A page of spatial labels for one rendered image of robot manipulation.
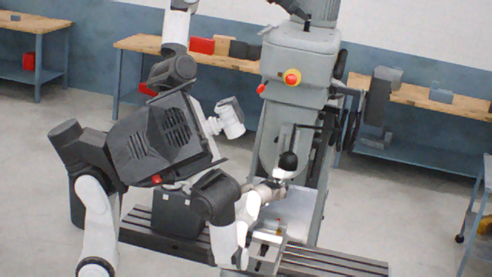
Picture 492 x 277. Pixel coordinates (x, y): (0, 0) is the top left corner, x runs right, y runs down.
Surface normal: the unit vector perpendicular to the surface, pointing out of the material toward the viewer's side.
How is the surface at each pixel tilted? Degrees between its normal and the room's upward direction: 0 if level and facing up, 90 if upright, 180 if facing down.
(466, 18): 90
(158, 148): 74
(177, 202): 90
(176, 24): 57
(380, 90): 90
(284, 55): 90
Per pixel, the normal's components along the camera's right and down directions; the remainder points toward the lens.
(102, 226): -0.07, 0.71
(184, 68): 0.65, -0.11
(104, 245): 0.06, 0.36
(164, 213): -0.22, 0.32
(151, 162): -0.37, 0.00
